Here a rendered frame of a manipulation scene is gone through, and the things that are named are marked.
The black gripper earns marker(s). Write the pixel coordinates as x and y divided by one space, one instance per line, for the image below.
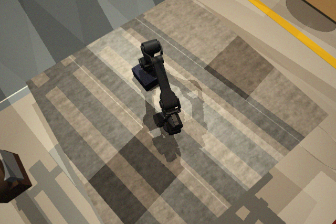
172 132

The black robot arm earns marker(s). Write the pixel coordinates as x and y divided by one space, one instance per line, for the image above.
169 101

